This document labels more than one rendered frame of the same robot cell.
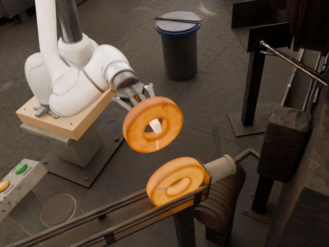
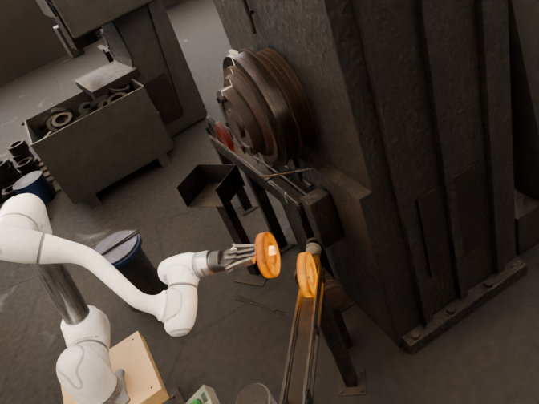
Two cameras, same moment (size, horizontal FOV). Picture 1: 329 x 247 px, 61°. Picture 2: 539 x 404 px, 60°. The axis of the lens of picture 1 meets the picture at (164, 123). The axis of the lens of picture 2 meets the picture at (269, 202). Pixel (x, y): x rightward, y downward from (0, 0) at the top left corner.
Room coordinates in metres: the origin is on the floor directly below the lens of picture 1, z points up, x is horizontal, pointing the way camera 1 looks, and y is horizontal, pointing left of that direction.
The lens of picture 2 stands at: (-0.37, 0.89, 1.84)
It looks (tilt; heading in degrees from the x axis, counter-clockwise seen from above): 34 degrees down; 311
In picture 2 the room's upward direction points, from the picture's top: 23 degrees counter-clockwise
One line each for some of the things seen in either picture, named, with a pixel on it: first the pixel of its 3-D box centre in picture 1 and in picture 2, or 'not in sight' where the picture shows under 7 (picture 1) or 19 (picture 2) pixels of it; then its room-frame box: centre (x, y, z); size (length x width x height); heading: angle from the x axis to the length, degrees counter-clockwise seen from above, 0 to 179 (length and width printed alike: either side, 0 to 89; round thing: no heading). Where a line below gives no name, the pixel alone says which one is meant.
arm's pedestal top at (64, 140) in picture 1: (63, 115); not in sight; (1.14, 0.54, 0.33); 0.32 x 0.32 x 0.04; 59
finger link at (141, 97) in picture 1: (143, 100); (242, 253); (0.58, 0.05, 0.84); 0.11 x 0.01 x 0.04; 22
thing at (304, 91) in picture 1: (293, 104); (297, 201); (0.65, -0.44, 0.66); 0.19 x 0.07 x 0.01; 145
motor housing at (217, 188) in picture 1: (217, 217); (330, 316); (0.48, -0.15, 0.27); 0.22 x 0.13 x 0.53; 145
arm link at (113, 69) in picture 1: (121, 78); (206, 263); (0.71, 0.11, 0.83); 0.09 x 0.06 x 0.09; 111
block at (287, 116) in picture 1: (283, 146); (322, 217); (0.47, -0.33, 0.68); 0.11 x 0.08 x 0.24; 55
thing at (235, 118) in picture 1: (252, 75); (232, 227); (1.21, -0.52, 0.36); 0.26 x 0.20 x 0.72; 0
